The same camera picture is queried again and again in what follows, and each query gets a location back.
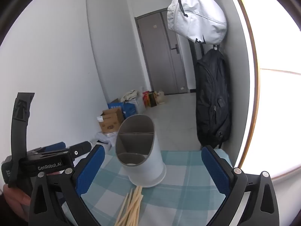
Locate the black backpack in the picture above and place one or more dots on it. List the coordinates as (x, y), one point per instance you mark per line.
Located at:
(211, 98)

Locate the white grey utensil holder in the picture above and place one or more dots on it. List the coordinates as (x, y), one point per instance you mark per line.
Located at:
(150, 164)

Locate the blue cardboard box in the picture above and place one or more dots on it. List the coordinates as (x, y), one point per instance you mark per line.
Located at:
(129, 108)

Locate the brown cardboard box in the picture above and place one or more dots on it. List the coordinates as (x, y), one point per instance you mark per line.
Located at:
(110, 122)

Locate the teal white checked tablecloth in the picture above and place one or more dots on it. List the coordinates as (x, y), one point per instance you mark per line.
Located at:
(178, 193)

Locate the grey door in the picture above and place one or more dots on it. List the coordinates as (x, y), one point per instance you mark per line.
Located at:
(162, 63)

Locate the cream cloth bag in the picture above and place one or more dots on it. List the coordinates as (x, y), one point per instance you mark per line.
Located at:
(130, 96)

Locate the bunch of wooden chopsticks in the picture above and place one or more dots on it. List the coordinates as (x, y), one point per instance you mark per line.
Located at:
(134, 204)

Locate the person's left hand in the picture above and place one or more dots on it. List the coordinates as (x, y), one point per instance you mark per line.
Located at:
(16, 200)

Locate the white hanging bag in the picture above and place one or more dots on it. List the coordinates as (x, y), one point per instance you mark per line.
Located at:
(197, 16)

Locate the gold-rimmed bright panel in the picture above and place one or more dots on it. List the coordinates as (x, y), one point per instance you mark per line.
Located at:
(272, 51)

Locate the dark yellow box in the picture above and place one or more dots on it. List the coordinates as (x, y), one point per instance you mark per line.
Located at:
(152, 100)

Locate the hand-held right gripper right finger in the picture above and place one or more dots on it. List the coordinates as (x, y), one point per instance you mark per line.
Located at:
(215, 171)

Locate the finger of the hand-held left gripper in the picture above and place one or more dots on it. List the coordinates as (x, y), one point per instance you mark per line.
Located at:
(80, 150)
(55, 146)

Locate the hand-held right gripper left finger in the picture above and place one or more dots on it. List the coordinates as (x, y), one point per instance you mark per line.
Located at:
(90, 171)

